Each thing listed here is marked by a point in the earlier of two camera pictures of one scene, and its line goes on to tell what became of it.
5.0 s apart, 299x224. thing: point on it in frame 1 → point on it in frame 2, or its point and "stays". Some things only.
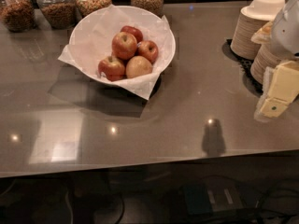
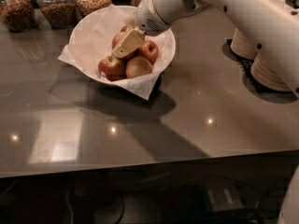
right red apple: [148, 49] stays
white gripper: [286, 32] → [149, 17]
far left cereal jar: [17, 8] stays
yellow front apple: [137, 65] stays
